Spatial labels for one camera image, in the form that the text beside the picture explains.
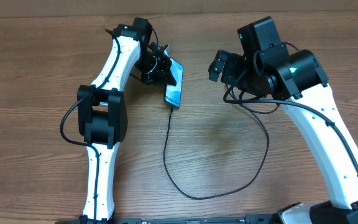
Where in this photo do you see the black USB charging cable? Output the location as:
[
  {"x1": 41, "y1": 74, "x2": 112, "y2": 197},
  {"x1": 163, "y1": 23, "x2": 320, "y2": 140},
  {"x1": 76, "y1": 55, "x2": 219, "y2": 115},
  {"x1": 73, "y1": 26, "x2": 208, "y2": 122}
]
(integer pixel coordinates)
[{"x1": 162, "y1": 41, "x2": 301, "y2": 200}]

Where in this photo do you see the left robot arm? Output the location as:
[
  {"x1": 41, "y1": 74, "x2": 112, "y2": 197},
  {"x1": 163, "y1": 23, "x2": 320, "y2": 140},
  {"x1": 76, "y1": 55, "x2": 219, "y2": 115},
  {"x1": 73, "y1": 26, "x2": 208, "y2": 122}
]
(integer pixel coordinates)
[{"x1": 75, "y1": 17, "x2": 183, "y2": 223}]

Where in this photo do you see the blue Samsung Galaxy smartphone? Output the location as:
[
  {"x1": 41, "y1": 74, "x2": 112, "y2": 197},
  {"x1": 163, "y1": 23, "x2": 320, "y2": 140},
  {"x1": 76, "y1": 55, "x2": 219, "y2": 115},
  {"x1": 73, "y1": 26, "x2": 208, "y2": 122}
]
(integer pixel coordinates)
[{"x1": 163, "y1": 57, "x2": 184, "y2": 109}]

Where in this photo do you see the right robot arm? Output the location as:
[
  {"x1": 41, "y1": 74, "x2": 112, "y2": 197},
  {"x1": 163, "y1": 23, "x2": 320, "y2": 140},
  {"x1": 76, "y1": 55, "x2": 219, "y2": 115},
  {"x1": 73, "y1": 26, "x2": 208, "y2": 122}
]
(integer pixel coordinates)
[{"x1": 208, "y1": 17, "x2": 358, "y2": 223}]

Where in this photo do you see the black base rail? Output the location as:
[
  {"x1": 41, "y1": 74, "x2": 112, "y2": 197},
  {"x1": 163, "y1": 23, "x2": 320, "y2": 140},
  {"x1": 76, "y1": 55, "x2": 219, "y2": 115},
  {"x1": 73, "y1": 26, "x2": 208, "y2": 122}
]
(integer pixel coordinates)
[{"x1": 54, "y1": 202, "x2": 332, "y2": 224}]

